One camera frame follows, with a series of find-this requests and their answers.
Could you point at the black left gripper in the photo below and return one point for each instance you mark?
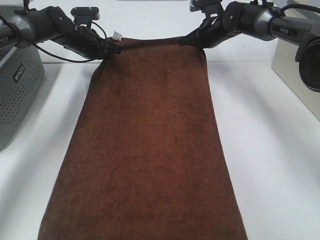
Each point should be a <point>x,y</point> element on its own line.
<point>86,43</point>

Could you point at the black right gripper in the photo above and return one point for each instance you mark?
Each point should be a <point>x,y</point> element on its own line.
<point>214,30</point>

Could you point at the brown towel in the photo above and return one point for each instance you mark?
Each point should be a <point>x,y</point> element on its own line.
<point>145,161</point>

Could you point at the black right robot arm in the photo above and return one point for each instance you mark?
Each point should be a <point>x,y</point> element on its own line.
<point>263,21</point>

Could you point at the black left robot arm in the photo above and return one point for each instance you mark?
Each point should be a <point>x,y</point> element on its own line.
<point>22,27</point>

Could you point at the grey perforated plastic basket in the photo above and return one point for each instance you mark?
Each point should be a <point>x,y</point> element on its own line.
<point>21,75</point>

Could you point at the beige wooden box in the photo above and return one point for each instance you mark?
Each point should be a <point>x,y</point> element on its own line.
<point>284,64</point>

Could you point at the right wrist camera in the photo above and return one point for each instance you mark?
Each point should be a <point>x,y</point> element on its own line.
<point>210,8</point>

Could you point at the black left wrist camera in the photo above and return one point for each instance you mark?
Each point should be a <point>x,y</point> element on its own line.
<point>84,16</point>

